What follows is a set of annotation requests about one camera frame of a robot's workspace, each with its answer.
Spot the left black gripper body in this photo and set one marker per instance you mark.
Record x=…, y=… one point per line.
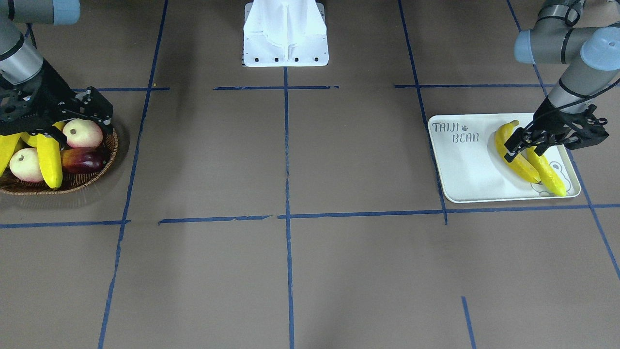
x=549, y=118

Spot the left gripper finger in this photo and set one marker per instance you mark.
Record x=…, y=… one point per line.
x=521, y=139
x=543, y=142

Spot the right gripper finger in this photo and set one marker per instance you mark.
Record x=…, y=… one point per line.
x=56, y=135
x=90, y=105

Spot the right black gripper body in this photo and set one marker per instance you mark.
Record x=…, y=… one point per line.
x=54, y=90

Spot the bright yellow banana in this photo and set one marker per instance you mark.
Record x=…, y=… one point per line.
x=549, y=178

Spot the yellow banana brown tip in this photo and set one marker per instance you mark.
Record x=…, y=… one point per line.
x=9, y=145

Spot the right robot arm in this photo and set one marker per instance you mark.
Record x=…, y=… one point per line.
x=20, y=61

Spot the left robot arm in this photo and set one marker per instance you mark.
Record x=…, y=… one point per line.
x=591, y=54

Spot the brown wicker basket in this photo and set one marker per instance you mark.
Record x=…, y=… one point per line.
x=72, y=182

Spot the yellow banana with grey tip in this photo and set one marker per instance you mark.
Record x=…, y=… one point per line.
x=49, y=160

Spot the yellow green starfruit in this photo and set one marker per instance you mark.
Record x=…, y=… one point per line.
x=29, y=140

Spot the dark red mango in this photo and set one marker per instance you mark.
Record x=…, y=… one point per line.
x=82, y=160

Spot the white bear tray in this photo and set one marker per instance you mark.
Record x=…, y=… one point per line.
x=470, y=169

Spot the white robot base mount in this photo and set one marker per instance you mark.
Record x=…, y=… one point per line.
x=285, y=33

